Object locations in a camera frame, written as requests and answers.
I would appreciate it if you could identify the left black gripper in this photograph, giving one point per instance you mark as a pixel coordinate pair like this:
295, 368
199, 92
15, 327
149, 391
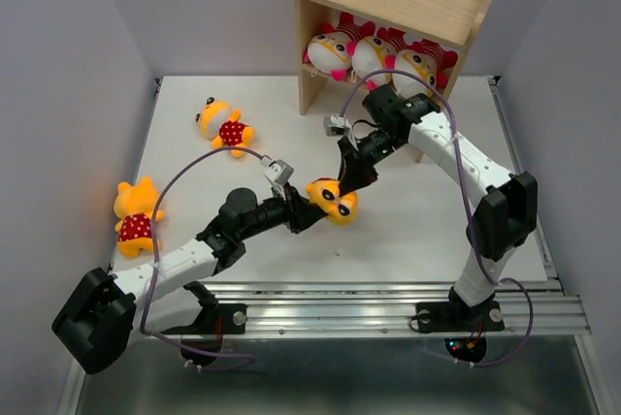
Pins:
293, 209

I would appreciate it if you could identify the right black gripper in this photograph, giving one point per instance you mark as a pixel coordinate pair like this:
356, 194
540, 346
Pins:
355, 174

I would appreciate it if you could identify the orange bear plush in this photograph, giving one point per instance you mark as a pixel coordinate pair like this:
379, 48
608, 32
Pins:
340, 209
222, 125
134, 206

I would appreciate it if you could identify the white pink plush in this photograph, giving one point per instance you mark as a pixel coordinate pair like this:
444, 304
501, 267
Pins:
425, 59
377, 51
330, 52

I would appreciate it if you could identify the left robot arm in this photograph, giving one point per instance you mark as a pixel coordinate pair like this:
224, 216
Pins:
96, 323

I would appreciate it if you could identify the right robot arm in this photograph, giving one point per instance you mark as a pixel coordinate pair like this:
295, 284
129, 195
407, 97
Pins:
501, 206

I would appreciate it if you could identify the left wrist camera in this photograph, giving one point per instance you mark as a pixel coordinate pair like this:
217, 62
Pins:
277, 172

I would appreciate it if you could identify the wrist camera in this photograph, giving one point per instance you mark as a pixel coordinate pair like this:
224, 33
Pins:
277, 172
336, 125

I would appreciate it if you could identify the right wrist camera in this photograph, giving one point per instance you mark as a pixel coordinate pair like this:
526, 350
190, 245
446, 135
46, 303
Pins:
336, 125

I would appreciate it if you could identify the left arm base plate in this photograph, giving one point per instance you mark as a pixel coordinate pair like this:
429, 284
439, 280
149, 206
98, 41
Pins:
224, 319

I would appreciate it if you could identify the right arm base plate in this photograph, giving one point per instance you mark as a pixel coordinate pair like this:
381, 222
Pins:
454, 318

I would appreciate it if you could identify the aluminium mounting rail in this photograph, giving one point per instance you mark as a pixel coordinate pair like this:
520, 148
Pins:
356, 310

